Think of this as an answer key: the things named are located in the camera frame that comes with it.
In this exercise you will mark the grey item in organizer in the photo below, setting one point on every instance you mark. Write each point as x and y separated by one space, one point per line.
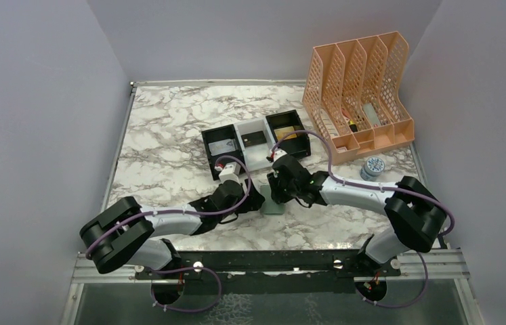
371 115

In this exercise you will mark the orange file organizer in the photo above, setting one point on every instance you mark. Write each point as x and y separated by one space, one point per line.
345 75

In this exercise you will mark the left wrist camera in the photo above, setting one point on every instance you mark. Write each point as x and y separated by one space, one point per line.
228 172

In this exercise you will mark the black mounting rail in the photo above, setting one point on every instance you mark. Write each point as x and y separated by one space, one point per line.
340 262

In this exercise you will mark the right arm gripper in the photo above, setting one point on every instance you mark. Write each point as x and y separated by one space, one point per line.
273 180

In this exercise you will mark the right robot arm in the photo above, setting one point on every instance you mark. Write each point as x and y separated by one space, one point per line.
413 213

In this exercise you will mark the gold card in tray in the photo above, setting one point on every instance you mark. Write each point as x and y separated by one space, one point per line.
281 132

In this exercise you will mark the black tray left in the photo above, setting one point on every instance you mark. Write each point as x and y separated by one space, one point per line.
216 134

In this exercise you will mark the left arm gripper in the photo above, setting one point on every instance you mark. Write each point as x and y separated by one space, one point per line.
252 203

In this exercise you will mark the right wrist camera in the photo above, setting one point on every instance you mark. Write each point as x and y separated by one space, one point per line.
275 155

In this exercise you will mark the green card holder wallet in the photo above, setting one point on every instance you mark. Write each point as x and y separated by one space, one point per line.
270 207

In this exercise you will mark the black tray right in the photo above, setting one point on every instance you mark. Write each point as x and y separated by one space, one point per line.
296 144

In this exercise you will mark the blue white tape roll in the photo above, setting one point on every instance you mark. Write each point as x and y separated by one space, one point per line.
372 168

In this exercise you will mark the yellow marker in organizer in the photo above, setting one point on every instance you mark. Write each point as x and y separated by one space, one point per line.
352 125

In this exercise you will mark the black tray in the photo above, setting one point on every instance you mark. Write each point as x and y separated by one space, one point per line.
216 134
296 144

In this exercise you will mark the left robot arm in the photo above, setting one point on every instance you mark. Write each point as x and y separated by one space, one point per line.
125 235

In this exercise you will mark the black card in tray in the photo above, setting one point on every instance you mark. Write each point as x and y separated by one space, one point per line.
253 139

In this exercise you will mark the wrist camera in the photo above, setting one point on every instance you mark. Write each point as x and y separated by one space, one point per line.
228 172
275 155

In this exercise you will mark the white tray middle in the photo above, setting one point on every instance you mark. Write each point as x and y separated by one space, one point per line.
255 156

